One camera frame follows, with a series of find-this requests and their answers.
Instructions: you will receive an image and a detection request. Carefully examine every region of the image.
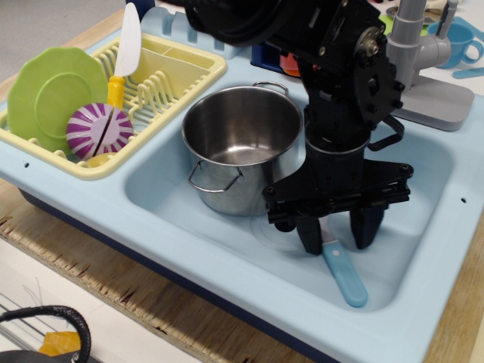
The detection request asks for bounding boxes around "light blue toy sink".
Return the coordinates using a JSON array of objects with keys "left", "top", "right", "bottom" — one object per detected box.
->
[{"left": 0, "top": 5, "right": 484, "bottom": 363}]

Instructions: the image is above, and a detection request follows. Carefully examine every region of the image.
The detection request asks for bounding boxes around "white spoon blue handle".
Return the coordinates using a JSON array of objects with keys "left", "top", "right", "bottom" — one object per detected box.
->
[{"left": 319, "top": 217, "right": 368, "bottom": 308}]

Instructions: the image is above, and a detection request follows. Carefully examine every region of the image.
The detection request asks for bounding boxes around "dark blue cup holder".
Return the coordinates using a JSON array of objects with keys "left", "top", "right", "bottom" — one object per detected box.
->
[{"left": 251, "top": 44, "right": 289, "bottom": 75}]

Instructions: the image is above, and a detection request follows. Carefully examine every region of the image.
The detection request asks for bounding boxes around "green plastic plate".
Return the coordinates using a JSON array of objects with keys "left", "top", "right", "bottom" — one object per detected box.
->
[{"left": 7, "top": 47, "right": 107, "bottom": 155}]

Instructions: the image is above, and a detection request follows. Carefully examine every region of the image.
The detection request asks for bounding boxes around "red plastic cup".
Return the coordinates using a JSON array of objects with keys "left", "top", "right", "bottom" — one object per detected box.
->
[{"left": 279, "top": 52, "right": 301, "bottom": 78}]

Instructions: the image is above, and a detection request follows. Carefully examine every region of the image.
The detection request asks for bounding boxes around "blue utensil on table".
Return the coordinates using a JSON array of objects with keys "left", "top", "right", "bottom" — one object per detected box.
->
[{"left": 452, "top": 67, "right": 484, "bottom": 79}]

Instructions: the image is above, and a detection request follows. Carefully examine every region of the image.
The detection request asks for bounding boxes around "yellow dish rack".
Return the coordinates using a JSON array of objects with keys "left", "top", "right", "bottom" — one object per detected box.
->
[{"left": 1, "top": 34, "right": 227, "bottom": 180}]

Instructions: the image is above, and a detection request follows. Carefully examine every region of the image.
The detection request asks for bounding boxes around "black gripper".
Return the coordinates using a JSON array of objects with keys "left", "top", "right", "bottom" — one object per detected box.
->
[{"left": 262, "top": 128, "right": 414, "bottom": 254}]

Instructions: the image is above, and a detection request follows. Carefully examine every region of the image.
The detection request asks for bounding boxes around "steel pot with handles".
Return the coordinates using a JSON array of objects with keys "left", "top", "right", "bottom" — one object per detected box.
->
[{"left": 181, "top": 81, "right": 303, "bottom": 216}]

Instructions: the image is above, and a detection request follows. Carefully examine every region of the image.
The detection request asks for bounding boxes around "wooden board under sink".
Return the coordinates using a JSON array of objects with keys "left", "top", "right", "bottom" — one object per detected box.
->
[{"left": 0, "top": 8, "right": 484, "bottom": 363}]

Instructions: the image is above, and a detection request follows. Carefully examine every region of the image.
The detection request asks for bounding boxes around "grey toy faucet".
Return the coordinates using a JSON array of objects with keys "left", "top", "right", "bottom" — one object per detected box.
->
[{"left": 386, "top": 1, "right": 474, "bottom": 132}]

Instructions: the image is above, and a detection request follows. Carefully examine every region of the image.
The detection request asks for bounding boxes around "white knife yellow handle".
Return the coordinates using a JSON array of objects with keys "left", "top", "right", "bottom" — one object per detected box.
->
[{"left": 107, "top": 2, "right": 141, "bottom": 109}]

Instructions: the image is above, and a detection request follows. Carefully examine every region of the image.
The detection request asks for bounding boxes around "purple white toy ball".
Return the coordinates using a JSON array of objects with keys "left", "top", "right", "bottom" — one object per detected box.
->
[{"left": 66, "top": 103, "right": 134, "bottom": 160}]

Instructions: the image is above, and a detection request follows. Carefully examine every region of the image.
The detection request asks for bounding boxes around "green cutting board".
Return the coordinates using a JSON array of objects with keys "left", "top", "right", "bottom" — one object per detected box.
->
[{"left": 379, "top": 14, "right": 393, "bottom": 29}]

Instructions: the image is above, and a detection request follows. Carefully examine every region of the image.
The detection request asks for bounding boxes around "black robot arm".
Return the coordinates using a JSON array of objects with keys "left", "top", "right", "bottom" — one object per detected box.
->
[{"left": 181, "top": 1, "right": 413, "bottom": 255}]

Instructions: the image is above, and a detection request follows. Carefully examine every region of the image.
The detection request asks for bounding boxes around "black braided cable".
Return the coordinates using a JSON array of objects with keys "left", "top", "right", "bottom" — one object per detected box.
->
[{"left": 0, "top": 305, "right": 92, "bottom": 362}]

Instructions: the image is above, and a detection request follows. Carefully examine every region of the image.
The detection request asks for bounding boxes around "yellow tape piece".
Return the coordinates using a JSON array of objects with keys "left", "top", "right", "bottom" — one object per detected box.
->
[{"left": 38, "top": 331, "right": 81, "bottom": 357}]

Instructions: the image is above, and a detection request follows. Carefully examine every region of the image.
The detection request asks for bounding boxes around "blue plastic mug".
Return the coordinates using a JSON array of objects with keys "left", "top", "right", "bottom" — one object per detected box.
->
[{"left": 427, "top": 18, "right": 483, "bottom": 69}]

